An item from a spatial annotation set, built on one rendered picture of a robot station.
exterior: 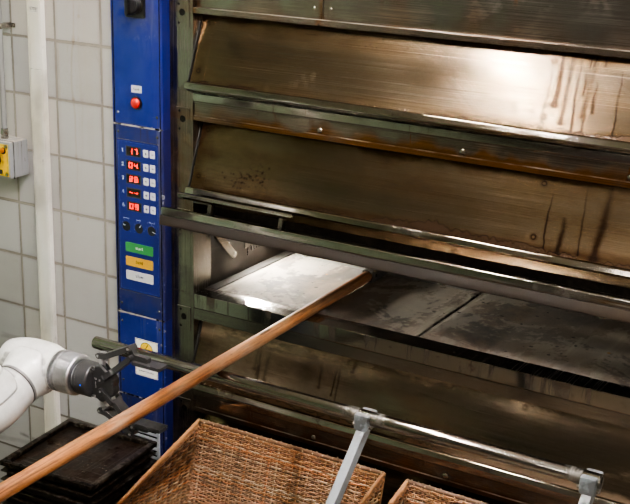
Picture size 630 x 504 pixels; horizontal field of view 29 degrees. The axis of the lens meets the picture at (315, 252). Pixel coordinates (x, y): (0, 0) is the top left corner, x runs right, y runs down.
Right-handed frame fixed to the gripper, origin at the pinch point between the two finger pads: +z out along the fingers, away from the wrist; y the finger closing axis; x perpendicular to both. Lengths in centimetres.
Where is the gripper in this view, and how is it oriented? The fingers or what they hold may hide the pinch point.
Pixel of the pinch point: (159, 398)
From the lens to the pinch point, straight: 255.5
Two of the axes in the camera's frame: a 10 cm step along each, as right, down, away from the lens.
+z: 8.7, 1.7, -4.7
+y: -0.3, 9.5, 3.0
